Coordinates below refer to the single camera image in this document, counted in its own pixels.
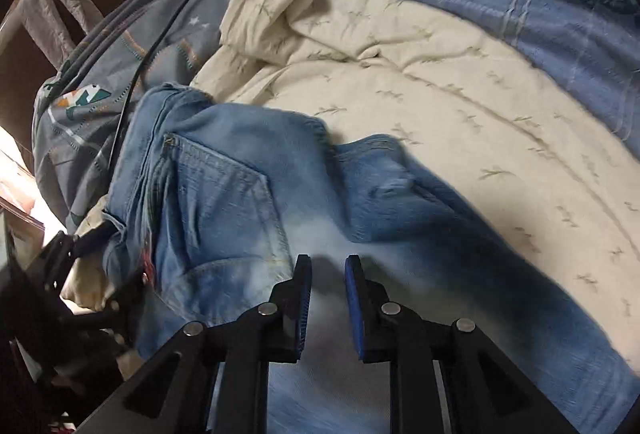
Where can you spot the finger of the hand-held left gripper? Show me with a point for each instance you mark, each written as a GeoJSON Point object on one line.
{"type": "Point", "coordinates": [95, 240]}
{"type": "Point", "coordinates": [134, 296]}

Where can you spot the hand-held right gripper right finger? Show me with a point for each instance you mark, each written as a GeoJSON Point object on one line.
{"type": "Point", "coordinates": [356, 314]}

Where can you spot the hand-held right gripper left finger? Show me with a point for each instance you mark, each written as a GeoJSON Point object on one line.
{"type": "Point", "coordinates": [302, 309]}

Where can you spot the blue denim pants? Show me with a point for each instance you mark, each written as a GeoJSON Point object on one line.
{"type": "Point", "coordinates": [225, 214]}

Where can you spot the grey printed bedsheet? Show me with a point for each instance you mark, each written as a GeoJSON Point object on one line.
{"type": "Point", "coordinates": [90, 133]}

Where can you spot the lavender cloth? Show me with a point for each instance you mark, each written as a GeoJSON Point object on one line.
{"type": "Point", "coordinates": [50, 8]}

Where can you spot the cream leaf-print quilt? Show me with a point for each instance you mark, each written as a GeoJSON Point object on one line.
{"type": "Point", "coordinates": [400, 78]}

